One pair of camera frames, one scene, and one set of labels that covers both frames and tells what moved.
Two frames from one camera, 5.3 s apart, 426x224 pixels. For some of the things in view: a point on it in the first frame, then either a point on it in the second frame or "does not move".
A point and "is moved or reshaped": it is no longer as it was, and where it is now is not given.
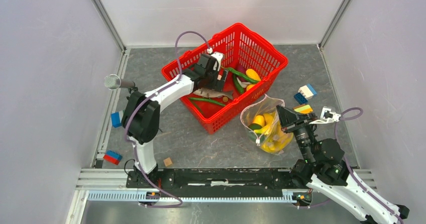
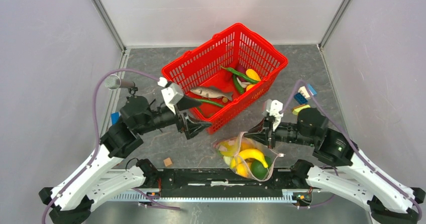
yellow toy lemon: x=251 y=73 does not move
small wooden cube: x=168 y=161 does not move
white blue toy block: x=307 y=91 does not move
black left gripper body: x=212 y=83 -> x=183 y=126
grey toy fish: x=206 y=93 does not move
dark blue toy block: x=300 y=99 does not move
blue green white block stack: x=116 y=120 does not move
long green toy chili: x=208 y=101 does not move
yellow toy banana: x=276 y=140 is moved or reshaped
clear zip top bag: x=261 y=125 -> x=253 y=158
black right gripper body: x=298 y=121 -> x=269 y=135
